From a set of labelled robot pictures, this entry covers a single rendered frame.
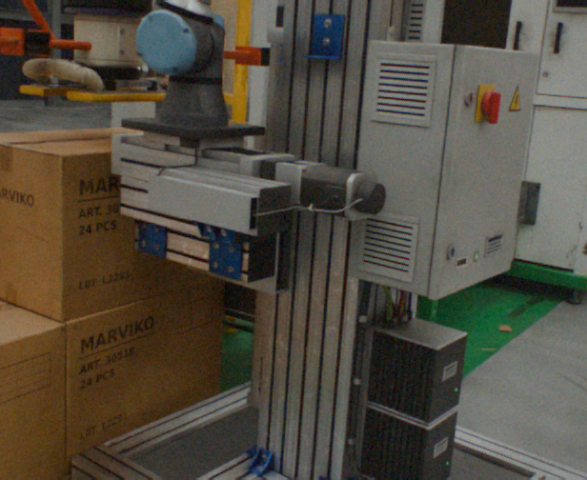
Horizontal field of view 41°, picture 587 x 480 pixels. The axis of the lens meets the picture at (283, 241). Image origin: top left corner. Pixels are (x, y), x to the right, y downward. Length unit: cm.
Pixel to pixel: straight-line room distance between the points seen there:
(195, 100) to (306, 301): 50
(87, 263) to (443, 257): 88
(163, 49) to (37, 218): 60
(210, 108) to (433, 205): 51
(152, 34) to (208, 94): 21
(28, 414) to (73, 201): 50
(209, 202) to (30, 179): 61
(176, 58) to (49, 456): 102
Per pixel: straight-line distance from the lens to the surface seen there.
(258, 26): 578
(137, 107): 359
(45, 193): 190
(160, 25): 153
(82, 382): 202
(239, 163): 158
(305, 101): 169
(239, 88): 327
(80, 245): 191
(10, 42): 195
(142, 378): 218
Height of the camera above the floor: 120
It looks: 13 degrees down
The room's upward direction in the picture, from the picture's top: 4 degrees clockwise
